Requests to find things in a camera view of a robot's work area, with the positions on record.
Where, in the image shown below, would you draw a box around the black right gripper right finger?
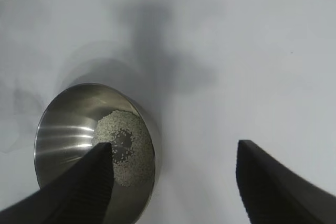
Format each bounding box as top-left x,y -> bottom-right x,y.
235,140 -> 336,224

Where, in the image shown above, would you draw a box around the stainless steel mixing bowl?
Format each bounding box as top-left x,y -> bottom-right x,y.
33,82 -> 159,224

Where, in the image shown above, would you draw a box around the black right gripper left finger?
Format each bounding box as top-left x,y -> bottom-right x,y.
0,141 -> 116,224

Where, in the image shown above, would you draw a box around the white rice grains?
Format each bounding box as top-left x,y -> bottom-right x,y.
90,109 -> 156,188

